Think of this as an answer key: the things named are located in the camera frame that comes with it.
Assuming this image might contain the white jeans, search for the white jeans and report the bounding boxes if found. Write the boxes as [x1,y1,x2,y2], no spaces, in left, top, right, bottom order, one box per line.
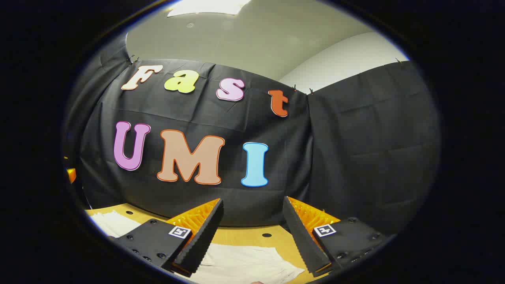
[90,210,306,284]

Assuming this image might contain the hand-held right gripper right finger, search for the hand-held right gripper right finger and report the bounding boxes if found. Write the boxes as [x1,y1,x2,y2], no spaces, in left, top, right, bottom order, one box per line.
[282,196,396,277]

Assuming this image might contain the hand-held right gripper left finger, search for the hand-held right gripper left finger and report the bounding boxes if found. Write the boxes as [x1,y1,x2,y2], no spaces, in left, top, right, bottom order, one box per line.
[110,198,224,277]

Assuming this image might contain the black backdrop cloth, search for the black backdrop cloth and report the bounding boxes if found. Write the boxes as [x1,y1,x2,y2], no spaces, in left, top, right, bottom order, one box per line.
[65,34,440,237]

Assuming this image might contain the ceiling light panel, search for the ceiling light panel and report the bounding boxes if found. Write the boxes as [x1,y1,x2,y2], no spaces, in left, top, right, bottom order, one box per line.
[166,0,252,17]

